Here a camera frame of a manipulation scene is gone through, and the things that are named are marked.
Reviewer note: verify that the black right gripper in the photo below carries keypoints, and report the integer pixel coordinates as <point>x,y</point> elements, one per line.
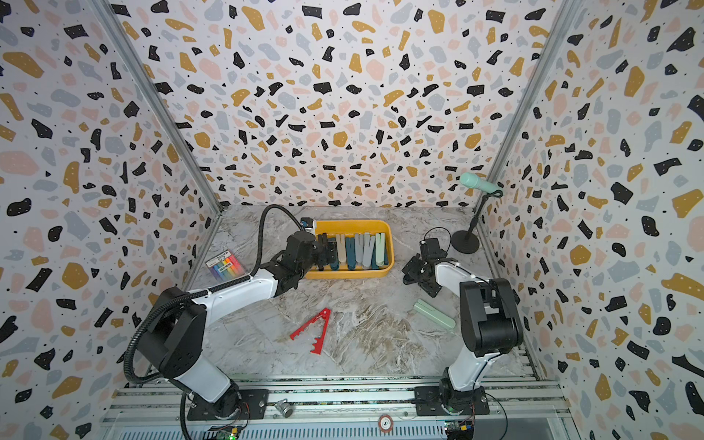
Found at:
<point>418,264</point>

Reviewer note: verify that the cream pruning pliers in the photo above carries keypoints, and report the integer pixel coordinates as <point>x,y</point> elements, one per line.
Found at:
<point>341,248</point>

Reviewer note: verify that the red pruning pliers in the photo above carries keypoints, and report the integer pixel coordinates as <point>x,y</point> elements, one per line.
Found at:
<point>317,328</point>

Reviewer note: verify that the yellow plastic storage box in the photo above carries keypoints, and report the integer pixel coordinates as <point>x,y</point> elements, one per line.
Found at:
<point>349,228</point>

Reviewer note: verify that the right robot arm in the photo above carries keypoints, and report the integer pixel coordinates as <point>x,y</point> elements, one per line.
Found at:
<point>489,321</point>

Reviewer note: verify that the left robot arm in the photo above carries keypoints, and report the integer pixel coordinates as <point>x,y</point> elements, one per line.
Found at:
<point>168,343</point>

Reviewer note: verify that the black microphone stand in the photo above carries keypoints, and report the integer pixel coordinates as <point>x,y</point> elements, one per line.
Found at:
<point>466,241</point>

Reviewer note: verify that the coloured marker pack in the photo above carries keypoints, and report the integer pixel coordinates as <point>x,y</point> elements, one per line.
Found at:
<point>225,267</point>

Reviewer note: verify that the silver round knob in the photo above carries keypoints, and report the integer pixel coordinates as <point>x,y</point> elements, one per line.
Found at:
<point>285,408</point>

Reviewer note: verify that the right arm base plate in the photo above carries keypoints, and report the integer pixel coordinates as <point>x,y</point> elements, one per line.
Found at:
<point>443,400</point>

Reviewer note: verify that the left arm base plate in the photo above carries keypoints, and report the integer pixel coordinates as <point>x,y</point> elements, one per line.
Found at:
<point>245,405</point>

